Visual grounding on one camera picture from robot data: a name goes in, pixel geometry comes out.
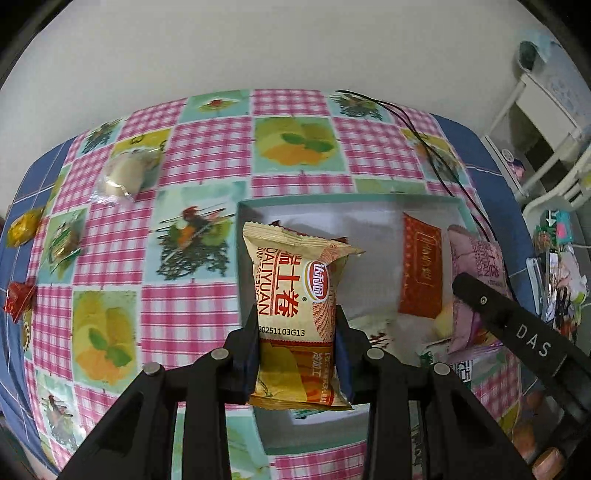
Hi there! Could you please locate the dark green round object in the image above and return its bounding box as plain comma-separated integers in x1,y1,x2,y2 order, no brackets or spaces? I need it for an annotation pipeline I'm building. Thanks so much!
517,41,541,70

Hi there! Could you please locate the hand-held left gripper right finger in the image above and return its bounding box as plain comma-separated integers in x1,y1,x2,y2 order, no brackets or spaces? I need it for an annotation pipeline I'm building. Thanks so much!
333,305,532,480

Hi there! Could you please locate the pink checked printed tablecloth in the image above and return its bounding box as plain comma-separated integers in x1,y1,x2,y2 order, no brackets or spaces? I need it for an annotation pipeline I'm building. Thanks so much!
21,88,527,480

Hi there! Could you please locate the pink snack packet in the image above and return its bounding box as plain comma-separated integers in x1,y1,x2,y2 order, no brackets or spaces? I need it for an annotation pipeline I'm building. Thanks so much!
445,224,513,354

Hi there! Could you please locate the red wrapped candy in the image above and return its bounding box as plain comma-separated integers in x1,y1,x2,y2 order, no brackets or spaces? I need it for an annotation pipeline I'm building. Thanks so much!
4,281,38,319

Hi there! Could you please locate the beige orange cake roll packet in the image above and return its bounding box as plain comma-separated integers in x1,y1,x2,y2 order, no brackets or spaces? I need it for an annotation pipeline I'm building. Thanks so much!
242,222,366,411

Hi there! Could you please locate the colourful clutter pile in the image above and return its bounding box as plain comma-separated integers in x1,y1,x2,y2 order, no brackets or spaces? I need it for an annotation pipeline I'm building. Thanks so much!
526,210,591,342

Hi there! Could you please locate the teal rimmed cardboard box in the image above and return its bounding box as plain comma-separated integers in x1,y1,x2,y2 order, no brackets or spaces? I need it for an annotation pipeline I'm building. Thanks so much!
235,194,497,455

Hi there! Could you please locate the yellow wrapped candy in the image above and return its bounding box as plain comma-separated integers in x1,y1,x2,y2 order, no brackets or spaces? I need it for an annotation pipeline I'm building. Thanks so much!
7,208,44,247

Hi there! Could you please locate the red snack packet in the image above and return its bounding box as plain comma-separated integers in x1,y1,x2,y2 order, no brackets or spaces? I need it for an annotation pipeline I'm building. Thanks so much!
398,212,451,319

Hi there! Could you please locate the black cable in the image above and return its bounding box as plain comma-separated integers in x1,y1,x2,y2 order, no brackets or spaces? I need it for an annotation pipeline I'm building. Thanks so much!
335,90,513,296

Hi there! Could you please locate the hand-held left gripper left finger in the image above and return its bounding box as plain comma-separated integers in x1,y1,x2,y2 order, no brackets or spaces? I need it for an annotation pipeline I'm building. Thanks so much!
60,304,262,480

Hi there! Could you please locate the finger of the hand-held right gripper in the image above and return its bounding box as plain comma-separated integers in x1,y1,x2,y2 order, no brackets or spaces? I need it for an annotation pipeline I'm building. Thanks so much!
451,272,519,325

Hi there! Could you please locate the white shelf unit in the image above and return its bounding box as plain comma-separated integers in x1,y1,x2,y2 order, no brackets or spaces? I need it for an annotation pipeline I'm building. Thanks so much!
480,32,591,217

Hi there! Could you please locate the person's right hand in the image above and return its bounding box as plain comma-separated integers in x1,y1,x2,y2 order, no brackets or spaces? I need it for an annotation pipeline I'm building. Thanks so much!
510,390,568,480

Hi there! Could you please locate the clear wrapped pale bun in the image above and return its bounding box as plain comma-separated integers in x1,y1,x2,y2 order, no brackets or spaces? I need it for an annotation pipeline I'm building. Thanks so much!
92,147,162,203

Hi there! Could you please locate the yellow jelly cup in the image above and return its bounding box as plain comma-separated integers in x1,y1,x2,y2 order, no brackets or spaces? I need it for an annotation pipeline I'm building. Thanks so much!
431,307,458,340

